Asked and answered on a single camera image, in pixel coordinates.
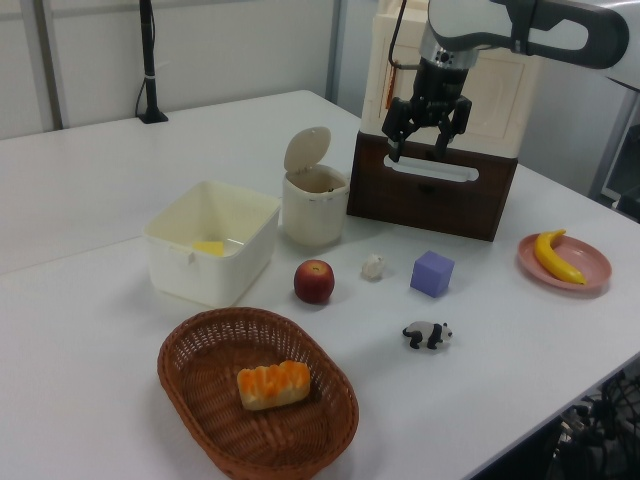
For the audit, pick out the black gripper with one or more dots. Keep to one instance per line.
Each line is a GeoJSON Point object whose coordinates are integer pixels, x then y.
{"type": "Point", "coordinates": [440, 85]}

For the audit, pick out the small beige lidded trash can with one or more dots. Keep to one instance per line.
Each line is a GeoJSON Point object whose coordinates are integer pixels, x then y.
{"type": "Point", "coordinates": [312, 215]}

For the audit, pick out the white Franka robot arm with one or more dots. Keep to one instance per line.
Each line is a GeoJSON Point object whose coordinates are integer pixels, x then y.
{"type": "Point", "coordinates": [575, 35]}

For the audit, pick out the cream open plastic bin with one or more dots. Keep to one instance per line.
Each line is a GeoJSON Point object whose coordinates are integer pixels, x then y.
{"type": "Point", "coordinates": [210, 280]}

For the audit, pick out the dark wood drawer box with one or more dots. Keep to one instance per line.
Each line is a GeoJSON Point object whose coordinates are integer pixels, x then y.
{"type": "Point", "coordinates": [450, 210]}

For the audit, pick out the purple cube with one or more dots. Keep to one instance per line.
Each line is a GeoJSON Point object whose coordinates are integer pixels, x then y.
{"type": "Point", "coordinates": [432, 275]}

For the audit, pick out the small white crumpled object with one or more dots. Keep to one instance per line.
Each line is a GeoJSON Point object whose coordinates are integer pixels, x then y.
{"type": "Point", "coordinates": [372, 267]}

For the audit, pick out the yellow banana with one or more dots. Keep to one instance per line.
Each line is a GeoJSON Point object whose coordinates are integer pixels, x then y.
{"type": "Point", "coordinates": [550, 260]}

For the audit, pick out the red apple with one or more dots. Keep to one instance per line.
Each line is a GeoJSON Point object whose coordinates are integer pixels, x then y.
{"type": "Point", "coordinates": [314, 282]}

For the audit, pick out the small panda figurine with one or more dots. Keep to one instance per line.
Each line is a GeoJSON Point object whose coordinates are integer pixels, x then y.
{"type": "Point", "coordinates": [425, 332]}

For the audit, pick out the pink plate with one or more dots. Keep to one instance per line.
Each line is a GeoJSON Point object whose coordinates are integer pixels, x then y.
{"type": "Point", "coordinates": [590, 260]}

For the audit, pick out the yellow cube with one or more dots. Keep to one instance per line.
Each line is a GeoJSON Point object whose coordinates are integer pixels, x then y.
{"type": "Point", "coordinates": [210, 247]}

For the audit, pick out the toy bread with orange glaze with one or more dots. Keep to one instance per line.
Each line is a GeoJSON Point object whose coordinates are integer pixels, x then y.
{"type": "Point", "coordinates": [272, 387]}

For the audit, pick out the brown wicker basket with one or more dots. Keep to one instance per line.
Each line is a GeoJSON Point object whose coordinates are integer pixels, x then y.
{"type": "Point", "coordinates": [200, 350]}

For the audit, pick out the black camera stand pole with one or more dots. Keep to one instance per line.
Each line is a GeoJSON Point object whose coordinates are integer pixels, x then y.
{"type": "Point", "coordinates": [149, 60]}

